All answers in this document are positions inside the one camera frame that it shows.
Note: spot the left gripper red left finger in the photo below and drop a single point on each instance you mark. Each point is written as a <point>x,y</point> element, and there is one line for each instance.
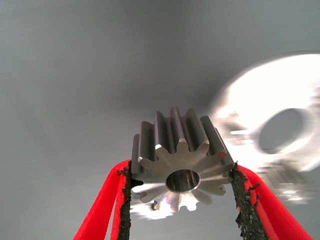
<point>100,207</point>

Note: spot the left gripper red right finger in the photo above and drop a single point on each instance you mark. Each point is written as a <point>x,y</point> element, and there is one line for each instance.
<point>267,212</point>

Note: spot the large steel gear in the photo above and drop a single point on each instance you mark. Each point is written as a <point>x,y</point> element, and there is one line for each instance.
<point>175,140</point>

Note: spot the round metal plate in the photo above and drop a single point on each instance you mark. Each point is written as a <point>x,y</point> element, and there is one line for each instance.
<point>262,95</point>

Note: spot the dark grey table cloth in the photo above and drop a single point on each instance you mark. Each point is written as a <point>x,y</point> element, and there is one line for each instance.
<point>75,75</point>

